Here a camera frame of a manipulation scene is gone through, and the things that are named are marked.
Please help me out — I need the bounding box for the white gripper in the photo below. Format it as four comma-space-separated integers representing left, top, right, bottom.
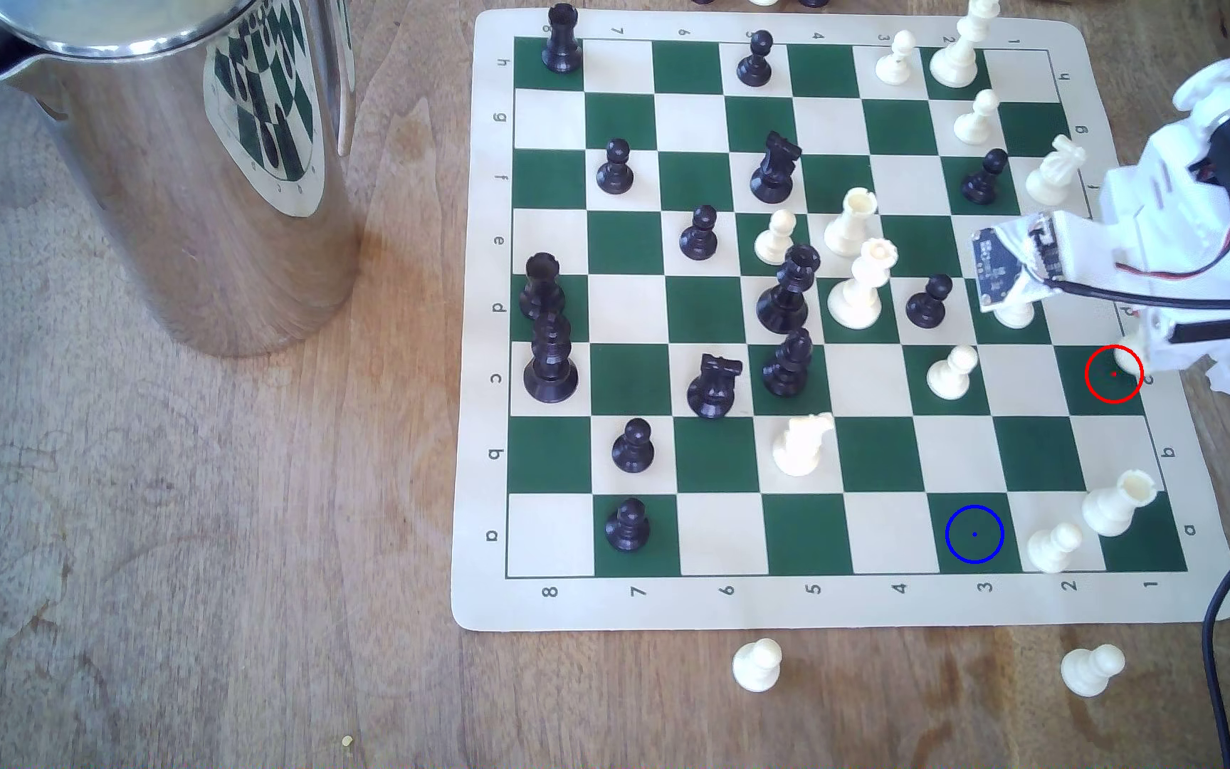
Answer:
1098, 130, 1230, 377

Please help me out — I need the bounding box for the white chess bishop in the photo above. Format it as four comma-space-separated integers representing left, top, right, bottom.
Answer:
930, 0, 1001, 89
1113, 323, 1150, 375

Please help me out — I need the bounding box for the white chess rook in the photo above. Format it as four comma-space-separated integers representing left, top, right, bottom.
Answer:
824, 188, 880, 258
1083, 470, 1159, 538

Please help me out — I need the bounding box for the white chess king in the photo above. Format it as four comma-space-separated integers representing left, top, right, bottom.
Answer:
1025, 135, 1087, 207

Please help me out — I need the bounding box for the black chess pawn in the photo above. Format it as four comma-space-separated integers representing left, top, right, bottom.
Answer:
679, 205, 720, 262
962, 148, 1010, 205
596, 139, 636, 196
737, 30, 775, 88
611, 417, 656, 474
905, 274, 954, 329
605, 498, 651, 553

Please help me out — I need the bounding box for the white chess queen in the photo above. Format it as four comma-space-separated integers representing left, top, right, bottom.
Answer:
827, 238, 899, 330

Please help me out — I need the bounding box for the white chess knight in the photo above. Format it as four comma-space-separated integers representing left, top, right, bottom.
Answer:
772, 412, 836, 478

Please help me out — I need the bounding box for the black chess bishop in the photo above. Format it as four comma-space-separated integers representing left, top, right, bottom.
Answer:
756, 244, 822, 335
762, 328, 815, 399

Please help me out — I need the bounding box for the black chess knight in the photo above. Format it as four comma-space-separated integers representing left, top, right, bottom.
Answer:
686, 353, 745, 420
750, 130, 802, 205

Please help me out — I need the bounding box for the green and white chess mat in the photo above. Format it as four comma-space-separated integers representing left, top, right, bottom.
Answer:
451, 5, 1230, 634

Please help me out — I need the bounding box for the black chess king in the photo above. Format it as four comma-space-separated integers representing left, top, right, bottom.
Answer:
524, 312, 580, 404

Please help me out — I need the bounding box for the black chess rook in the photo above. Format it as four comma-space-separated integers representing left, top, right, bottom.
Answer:
542, 3, 584, 74

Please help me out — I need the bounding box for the shiny steel pitcher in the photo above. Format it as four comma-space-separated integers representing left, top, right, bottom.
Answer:
0, 0, 363, 359

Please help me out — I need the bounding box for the black camera cable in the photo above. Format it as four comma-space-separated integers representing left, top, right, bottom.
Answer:
1031, 272, 1230, 313

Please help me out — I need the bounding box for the bare camera circuit board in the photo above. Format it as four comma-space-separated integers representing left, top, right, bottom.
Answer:
972, 211, 1067, 313

